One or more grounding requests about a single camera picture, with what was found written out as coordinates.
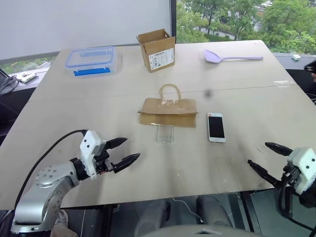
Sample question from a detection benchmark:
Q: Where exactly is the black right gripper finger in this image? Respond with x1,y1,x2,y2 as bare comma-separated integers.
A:
265,142,295,157
247,159,282,190

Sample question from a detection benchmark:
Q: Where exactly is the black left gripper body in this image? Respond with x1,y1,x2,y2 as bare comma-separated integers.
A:
95,140,116,175

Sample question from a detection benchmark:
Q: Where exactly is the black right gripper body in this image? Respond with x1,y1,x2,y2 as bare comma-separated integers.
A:
278,163,301,192

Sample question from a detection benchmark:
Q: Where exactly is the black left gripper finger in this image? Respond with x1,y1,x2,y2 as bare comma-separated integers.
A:
105,137,128,150
113,153,141,174

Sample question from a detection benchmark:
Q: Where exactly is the clear phone case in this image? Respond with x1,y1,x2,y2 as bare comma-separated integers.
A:
154,123,175,145

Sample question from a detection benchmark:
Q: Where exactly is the brown paper bag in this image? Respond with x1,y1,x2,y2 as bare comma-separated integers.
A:
137,83,199,128

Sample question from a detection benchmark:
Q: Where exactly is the white smartphone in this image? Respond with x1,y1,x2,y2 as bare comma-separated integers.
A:
206,112,227,143

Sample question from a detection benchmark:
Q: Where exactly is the black table leg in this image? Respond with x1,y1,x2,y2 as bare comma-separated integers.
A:
240,191,263,234
102,204,121,237

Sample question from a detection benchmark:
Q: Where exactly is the grey sneaker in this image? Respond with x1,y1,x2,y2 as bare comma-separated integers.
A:
54,209,70,227

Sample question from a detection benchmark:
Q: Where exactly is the dark blurry object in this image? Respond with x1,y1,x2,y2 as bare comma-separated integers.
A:
304,60,316,75

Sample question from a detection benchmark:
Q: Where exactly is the grey rounded robot body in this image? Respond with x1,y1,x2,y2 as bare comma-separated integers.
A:
138,224,258,237

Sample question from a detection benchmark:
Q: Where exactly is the clear container with blue lid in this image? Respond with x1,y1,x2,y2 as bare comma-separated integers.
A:
64,46,117,79

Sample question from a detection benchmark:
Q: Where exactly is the open cardboard box with label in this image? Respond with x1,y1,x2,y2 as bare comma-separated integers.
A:
135,28,176,74

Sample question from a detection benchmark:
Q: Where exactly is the white power strip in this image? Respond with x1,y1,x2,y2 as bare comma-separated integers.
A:
16,72,38,83

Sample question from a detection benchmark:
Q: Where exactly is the lilac plastic spoon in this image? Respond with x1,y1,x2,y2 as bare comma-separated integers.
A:
204,49,264,64

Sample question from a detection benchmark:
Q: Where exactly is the white roller blind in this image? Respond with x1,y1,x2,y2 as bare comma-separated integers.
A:
0,0,171,61

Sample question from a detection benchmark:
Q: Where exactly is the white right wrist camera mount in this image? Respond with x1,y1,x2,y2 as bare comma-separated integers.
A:
286,147,316,196

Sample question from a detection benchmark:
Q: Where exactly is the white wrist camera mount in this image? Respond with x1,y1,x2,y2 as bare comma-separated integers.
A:
286,147,316,196
79,130,107,180

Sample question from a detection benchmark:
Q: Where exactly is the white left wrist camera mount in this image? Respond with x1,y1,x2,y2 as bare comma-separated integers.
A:
79,130,107,180

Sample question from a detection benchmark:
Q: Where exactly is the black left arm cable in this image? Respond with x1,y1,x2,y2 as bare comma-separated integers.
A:
14,128,89,209

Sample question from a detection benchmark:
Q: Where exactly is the thin white cable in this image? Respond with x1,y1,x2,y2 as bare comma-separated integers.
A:
172,197,206,224

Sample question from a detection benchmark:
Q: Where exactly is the grey cable bundle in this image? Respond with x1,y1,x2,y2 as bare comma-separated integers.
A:
0,75,20,96

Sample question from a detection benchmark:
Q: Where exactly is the dark window frame post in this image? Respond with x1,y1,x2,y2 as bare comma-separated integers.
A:
170,0,177,44

